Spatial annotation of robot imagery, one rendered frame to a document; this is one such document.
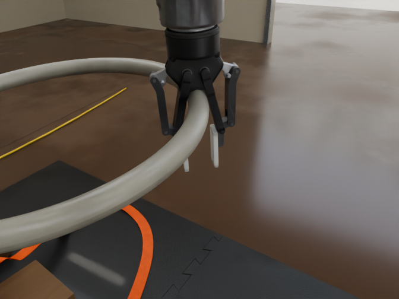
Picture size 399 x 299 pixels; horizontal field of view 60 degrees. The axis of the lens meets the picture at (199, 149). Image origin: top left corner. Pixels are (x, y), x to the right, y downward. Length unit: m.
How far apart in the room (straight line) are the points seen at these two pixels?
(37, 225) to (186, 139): 0.18
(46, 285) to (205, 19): 1.12
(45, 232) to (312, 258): 1.35
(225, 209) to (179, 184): 0.32
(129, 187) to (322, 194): 1.65
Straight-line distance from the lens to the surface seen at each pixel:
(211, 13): 0.46
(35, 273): 1.43
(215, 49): 0.48
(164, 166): 0.37
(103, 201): 0.34
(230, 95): 0.53
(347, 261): 1.63
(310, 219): 1.77
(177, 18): 0.45
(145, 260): 1.50
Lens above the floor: 1.14
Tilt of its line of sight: 31 degrees down
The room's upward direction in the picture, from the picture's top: straight up
